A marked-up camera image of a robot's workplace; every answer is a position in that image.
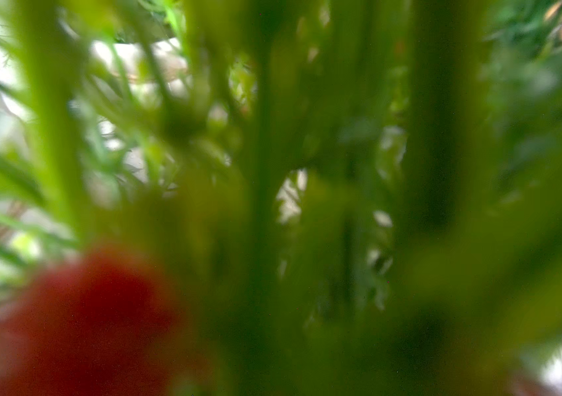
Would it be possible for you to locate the red flower plant white pot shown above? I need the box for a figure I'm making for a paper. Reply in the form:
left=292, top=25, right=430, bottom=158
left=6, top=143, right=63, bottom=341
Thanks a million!
left=0, top=1, right=562, bottom=395

